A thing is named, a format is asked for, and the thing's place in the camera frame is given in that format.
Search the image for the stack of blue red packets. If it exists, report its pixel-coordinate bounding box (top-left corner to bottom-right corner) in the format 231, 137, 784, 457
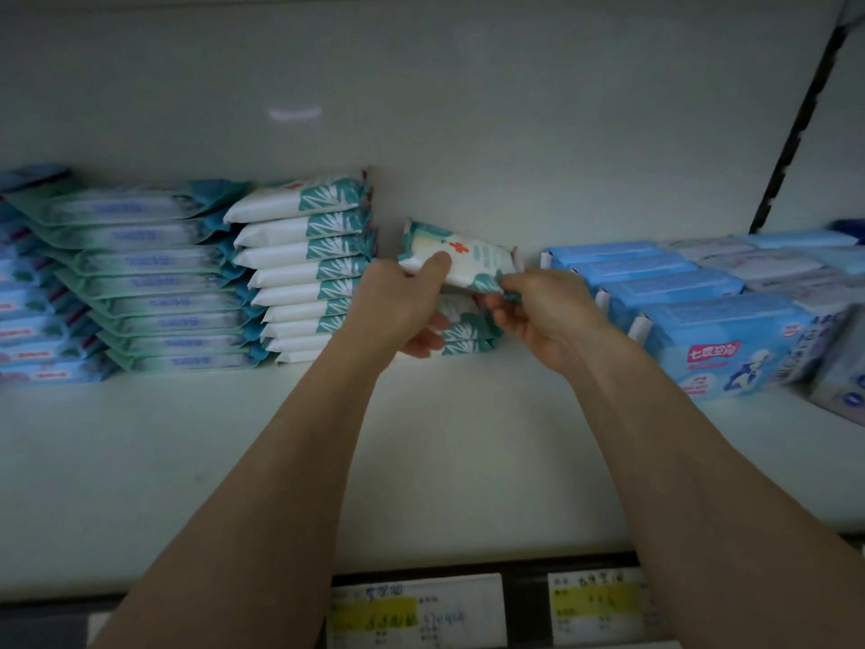
0, 161, 116, 389

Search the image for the row of blue white boxes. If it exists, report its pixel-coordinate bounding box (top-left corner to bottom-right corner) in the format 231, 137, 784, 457
541, 220, 865, 427

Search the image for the metal store shelving unit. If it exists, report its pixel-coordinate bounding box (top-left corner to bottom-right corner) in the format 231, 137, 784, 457
0, 0, 865, 649

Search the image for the person's right forearm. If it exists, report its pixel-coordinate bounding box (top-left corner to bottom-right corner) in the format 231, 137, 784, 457
568, 331, 865, 649

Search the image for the person's left hand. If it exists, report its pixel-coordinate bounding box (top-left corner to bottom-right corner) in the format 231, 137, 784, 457
324, 252, 461, 373

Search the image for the person's right hand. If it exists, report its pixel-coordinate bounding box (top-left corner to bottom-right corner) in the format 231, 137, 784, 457
476, 270, 616, 379

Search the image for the person's left forearm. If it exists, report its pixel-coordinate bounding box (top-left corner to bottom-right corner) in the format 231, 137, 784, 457
95, 337, 407, 649

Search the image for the stack of white green packets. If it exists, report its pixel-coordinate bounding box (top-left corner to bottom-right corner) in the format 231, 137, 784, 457
223, 171, 378, 366

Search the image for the stack of blue green packets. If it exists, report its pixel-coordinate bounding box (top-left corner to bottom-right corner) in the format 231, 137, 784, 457
6, 179, 272, 376

